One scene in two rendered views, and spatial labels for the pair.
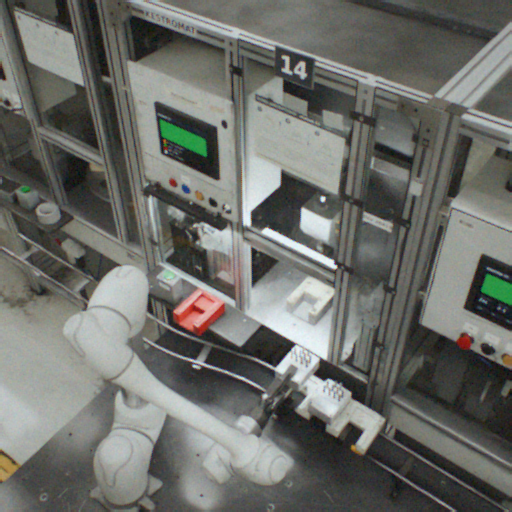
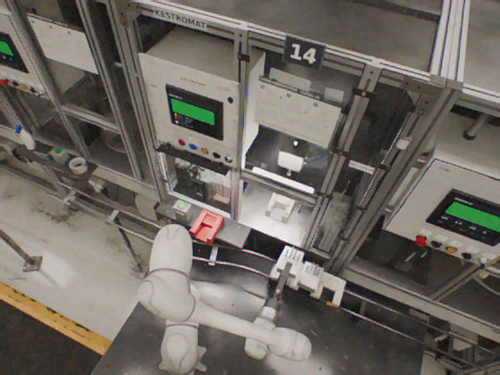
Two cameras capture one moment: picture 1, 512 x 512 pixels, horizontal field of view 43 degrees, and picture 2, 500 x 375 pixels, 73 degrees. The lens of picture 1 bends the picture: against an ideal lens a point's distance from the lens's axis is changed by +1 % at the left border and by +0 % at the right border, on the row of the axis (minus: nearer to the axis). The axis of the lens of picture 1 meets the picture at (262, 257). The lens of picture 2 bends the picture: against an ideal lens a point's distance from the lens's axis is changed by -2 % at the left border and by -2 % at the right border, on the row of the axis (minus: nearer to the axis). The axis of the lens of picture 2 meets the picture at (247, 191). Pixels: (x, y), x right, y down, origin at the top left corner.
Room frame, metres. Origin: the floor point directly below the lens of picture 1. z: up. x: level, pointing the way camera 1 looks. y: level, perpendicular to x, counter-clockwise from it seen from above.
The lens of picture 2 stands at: (0.64, 0.31, 2.58)
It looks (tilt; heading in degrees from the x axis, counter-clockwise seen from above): 53 degrees down; 344
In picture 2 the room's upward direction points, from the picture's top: 5 degrees clockwise
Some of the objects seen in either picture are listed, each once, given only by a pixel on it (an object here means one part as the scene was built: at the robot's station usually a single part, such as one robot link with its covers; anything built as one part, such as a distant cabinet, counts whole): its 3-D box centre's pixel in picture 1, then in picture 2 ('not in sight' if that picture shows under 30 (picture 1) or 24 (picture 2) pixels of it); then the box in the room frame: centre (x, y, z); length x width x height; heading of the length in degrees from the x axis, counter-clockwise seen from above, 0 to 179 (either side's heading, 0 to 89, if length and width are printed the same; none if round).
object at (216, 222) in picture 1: (185, 204); (193, 157); (1.74, 0.27, 1.37); 0.36 x 0.04 x 0.04; 54
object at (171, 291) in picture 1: (171, 285); (184, 210); (1.72, 0.35, 0.97); 0.08 x 0.08 x 0.12; 54
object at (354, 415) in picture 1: (327, 412); (307, 281); (1.23, -0.23, 0.84); 0.36 x 0.14 x 0.10; 54
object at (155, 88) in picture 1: (206, 129); (204, 100); (1.85, 0.19, 1.60); 0.42 x 0.29 x 0.46; 54
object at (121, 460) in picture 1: (120, 463); (179, 348); (1.04, 0.46, 0.85); 0.18 x 0.16 x 0.22; 168
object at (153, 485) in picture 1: (130, 489); (186, 359); (1.01, 0.45, 0.71); 0.22 x 0.18 x 0.06; 54
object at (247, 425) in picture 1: (247, 430); (268, 315); (1.06, 0.05, 1.02); 0.09 x 0.06 x 0.09; 53
